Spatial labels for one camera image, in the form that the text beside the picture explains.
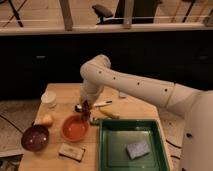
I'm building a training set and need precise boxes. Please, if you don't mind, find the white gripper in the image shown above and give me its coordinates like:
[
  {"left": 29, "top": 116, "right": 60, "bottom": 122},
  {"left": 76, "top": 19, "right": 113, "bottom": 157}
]
[{"left": 80, "top": 80, "right": 102, "bottom": 105}]

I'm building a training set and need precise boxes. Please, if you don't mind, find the dark grape bunch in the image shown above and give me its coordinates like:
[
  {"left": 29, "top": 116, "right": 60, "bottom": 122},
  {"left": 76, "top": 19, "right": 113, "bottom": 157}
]
[{"left": 81, "top": 101, "right": 91, "bottom": 121}]

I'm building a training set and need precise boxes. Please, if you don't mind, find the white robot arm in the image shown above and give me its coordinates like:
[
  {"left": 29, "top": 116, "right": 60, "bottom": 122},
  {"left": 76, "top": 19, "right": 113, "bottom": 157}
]
[{"left": 80, "top": 54, "right": 213, "bottom": 171}]

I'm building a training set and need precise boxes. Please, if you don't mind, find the red orange bowl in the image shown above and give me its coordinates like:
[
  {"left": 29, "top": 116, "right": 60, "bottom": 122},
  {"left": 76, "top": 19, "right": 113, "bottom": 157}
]
[{"left": 61, "top": 115, "right": 89, "bottom": 142}]

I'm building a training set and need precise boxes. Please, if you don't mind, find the dark maroon bowl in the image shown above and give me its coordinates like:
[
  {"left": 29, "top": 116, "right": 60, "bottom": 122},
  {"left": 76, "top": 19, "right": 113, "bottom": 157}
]
[{"left": 21, "top": 124, "right": 49, "bottom": 152}]

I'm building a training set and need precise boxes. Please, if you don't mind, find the light blue small block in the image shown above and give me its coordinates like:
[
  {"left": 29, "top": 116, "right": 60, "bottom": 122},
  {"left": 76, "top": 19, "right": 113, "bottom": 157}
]
[{"left": 118, "top": 91, "right": 128, "bottom": 98}]

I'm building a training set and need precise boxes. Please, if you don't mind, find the yellow banana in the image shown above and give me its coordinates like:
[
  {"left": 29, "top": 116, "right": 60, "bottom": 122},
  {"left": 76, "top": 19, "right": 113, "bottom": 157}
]
[{"left": 100, "top": 109, "right": 120, "bottom": 119}]

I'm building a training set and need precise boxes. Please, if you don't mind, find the green toy piece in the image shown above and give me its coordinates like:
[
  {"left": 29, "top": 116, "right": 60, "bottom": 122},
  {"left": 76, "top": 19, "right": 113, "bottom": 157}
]
[{"left": 89, "top": 117, "right": 100, "bottom": 126}]

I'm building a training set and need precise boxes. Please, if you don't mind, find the white plastic cup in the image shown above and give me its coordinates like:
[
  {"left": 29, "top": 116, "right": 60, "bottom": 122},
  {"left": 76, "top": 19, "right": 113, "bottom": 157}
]
[{"left": 41, "top": 91, "right": 56, "bottom": 108}]

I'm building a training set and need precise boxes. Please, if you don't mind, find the green plastic tray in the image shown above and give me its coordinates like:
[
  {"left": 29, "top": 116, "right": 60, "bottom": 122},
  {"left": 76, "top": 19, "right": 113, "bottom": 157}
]
[{"left": 98, "top": 119, "right": 171, "bottom": 171}]

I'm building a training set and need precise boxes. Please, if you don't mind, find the small yellow apple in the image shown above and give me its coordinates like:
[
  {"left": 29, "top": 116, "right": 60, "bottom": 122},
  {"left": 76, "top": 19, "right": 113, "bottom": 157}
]
[{"left": 42, "top": 114, "right": 54, "bottom": 126}]

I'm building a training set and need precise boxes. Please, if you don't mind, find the black office chair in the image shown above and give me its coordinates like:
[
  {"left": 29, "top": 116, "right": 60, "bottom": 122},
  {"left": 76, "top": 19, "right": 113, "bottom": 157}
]
[{"left": 92, "top": 4, "right": 113, "bottom": 25}]

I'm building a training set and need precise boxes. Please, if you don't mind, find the brown rectangular block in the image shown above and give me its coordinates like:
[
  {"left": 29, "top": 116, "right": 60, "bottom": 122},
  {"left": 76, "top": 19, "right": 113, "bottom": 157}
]
[{"left": 59, "top": 143, "right": 85, "bottom": 162}]

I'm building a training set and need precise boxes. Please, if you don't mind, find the blue grey sponge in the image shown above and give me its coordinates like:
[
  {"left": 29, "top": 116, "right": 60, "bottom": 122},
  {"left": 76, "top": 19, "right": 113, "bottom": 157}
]
[{"left": 126, "top": 141, "right": 150, "bottom": 160}]

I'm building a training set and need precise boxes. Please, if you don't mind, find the black cable on floor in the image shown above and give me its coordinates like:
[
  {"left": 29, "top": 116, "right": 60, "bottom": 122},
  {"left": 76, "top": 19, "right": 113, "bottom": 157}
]
[{"left": 165, "top": 137, "right": 183, "bottom": 161}]

